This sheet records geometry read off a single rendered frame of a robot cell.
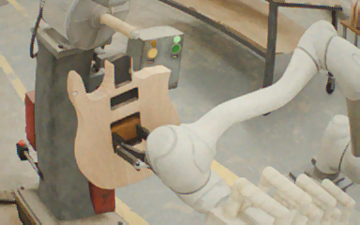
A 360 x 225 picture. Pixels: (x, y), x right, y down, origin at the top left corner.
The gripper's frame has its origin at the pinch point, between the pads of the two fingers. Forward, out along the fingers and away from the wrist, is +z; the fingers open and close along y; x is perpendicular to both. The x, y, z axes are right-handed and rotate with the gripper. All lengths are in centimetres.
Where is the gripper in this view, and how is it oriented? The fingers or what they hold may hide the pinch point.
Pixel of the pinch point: (127, 133)
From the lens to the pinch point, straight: 188.5
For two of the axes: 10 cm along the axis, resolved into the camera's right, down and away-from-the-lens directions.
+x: -0.2, -8.5, -5.3
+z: -6.0, -4.2, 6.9
